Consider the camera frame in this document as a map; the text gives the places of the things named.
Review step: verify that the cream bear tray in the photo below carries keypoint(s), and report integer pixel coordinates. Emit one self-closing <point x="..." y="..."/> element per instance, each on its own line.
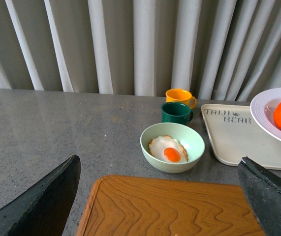
<point x="234" y="134"/>

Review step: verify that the wooden cutting board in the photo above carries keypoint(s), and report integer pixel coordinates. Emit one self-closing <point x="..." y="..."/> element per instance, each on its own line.
<point x="138" y="206"/>

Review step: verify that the yellow mug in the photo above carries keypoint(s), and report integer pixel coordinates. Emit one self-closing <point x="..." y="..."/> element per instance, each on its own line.
<point x="182" y="96"/>

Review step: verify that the light green bowl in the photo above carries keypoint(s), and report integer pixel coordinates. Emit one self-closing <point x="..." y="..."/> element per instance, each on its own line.
<point x="189" y="138"/>

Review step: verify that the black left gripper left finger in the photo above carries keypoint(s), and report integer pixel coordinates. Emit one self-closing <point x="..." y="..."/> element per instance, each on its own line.
<point x="43" y="209"/>

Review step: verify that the white curtain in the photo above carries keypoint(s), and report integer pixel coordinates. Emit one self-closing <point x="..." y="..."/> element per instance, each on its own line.
<point x="216" y="49"/>

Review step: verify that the white ridged plate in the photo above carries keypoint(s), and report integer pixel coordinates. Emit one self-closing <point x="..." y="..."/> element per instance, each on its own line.
<point x="262" y="108"/>

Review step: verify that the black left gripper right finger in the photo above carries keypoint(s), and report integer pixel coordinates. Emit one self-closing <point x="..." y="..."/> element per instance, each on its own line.
<point x="262" y="190"/>

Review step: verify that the fake fried egg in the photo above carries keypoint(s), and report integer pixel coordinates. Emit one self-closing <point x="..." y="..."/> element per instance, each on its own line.
<point x="167" y="149"/>

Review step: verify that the dark green mug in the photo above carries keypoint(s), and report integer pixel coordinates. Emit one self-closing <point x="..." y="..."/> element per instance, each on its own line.
<point x="176" y="112"/>

